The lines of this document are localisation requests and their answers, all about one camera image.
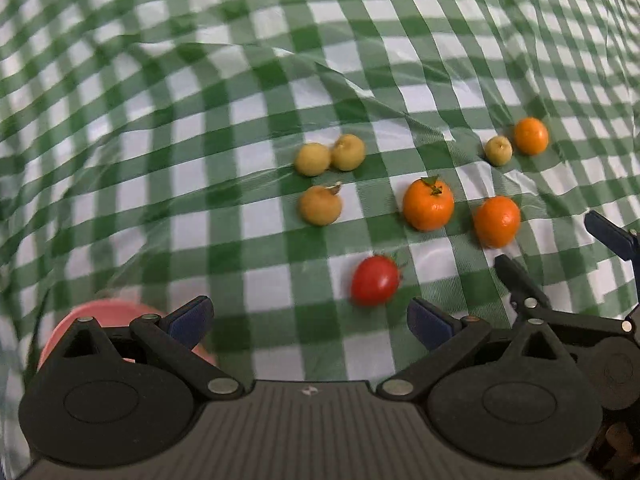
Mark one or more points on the small orange mandarin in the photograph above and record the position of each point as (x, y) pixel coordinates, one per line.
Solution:
(531, 135)

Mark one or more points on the orange mandarin with green leaf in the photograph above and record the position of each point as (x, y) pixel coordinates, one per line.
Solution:
(428, 205)

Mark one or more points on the red tomato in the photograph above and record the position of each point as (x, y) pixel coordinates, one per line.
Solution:
(375, 280)

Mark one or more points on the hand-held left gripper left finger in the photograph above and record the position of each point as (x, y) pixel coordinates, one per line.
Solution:
(192, 318)

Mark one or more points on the pink bowl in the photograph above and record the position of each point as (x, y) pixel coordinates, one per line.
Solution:
(125, 310)

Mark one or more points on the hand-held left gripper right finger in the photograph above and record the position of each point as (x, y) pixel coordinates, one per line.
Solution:
(429, 324)

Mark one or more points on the green white checkered tablecloth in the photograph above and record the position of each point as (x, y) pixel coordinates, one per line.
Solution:
(250, 85)

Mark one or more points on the round yellow-green fruit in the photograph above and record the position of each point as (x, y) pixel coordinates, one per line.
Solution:
(348, 152)
(312, 159)

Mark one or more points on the yellow-green fruit with stem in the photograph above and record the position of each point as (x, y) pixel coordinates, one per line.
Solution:
(320, 205)

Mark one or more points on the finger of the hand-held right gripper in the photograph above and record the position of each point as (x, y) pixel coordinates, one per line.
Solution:
(607, 232)
(520, 280)

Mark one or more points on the small yellow-green fruit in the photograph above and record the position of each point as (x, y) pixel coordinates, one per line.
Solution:
(498, 150)

